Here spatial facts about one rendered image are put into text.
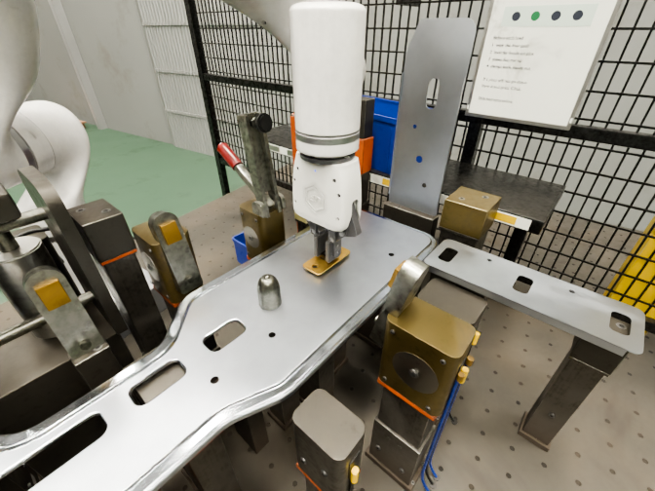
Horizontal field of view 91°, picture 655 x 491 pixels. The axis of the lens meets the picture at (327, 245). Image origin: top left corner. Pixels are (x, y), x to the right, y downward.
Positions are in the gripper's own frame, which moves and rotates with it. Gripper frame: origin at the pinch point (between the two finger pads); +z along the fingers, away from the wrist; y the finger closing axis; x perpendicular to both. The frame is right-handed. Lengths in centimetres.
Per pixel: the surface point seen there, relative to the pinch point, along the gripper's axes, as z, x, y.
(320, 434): 4.3, -21.2, 17.3
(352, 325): 3.6, -8.3, 11.5
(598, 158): 40, 235, 29
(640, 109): 10, 237, 37
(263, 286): -0.7, -13.8, 0.6
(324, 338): 3.3, -12.5, 10.2
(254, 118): -17.6, -0.3, -14.6
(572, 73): -22, 54, 18
